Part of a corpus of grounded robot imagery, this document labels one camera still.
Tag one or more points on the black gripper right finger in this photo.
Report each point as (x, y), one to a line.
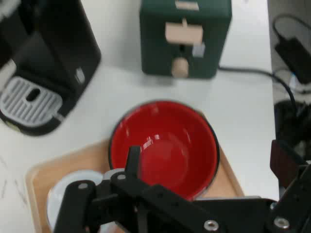
(297, 194)

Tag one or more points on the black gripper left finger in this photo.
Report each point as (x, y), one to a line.
(128, 189)

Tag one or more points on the dark green two-slot toaster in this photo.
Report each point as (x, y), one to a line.
(213, 48)

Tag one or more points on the light wooden serving tray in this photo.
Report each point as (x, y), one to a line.
(80, 160)

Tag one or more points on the white enamel mug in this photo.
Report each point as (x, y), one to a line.
(73, 177)

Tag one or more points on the red bowl with black rim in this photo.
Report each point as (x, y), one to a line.
(170, 145)

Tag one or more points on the black power adapter brick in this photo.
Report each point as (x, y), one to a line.
(294, 55)

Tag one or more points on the black capsule coffee machine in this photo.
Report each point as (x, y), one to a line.
(60, 48)

